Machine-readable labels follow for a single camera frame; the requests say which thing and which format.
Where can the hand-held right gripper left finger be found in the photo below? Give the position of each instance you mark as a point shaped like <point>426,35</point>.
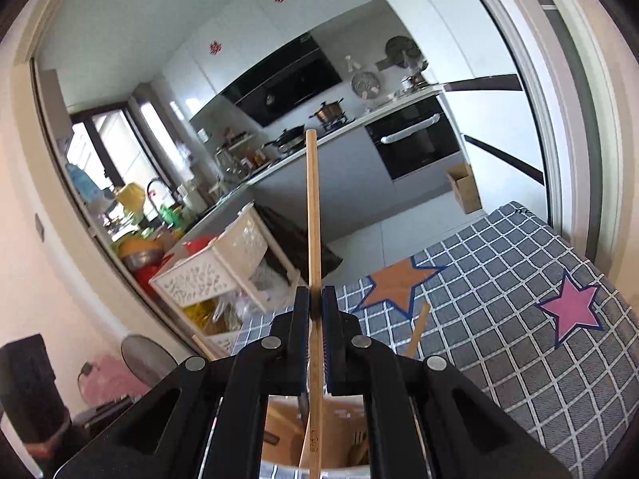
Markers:
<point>305,339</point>

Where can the black bag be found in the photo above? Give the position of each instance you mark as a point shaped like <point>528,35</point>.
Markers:
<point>299,249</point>

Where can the cream perforated storage cart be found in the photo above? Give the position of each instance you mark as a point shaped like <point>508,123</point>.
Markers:
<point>199,269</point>

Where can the curved kitchen faucet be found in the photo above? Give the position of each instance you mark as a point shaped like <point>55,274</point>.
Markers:
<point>155,189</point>

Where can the glass jar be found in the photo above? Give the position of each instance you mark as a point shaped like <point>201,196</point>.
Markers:
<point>227,162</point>

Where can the kitchen counter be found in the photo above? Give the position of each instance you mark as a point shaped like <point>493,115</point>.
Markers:
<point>324,184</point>

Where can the round black pan lid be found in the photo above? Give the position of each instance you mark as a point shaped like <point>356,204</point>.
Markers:
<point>402,50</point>

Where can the white refrigerator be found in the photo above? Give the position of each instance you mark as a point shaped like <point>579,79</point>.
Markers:
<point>449,35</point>

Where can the cream utensil holder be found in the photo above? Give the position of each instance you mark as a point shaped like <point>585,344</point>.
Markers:
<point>339,429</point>

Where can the white wall cabinets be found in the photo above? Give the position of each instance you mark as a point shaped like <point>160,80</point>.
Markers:
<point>239,40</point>

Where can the round metal steamer rack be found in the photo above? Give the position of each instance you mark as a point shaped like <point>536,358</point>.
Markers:
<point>365,85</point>

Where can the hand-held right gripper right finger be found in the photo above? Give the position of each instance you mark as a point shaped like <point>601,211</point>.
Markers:
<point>327,339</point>

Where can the pink chair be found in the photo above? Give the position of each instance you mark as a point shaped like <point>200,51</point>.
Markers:
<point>107,376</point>

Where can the long wooden chopstick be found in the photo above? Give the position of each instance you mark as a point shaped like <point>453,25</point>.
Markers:
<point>313,209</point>

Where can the cardboard box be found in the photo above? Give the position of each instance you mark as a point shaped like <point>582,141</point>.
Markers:
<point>465,189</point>

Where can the black built-in oven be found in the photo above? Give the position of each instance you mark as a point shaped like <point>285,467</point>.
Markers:
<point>414,139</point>

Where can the black range hood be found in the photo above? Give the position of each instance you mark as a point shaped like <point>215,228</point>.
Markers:
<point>289,85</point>

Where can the dark textured object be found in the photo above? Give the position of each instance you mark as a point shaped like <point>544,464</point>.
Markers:
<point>30,389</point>

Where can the copper cooking pot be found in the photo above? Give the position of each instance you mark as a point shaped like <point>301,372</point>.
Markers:
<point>329,112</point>

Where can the black wok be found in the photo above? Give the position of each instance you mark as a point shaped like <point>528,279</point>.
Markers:
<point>287,139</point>

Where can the yellow cloth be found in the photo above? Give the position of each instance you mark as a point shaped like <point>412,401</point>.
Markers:
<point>131,198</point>

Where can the blue plastic bag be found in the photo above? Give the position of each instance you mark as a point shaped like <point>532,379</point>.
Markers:
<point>85,184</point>

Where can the short wooden chopstick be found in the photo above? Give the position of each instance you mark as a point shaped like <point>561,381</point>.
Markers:
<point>418,329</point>

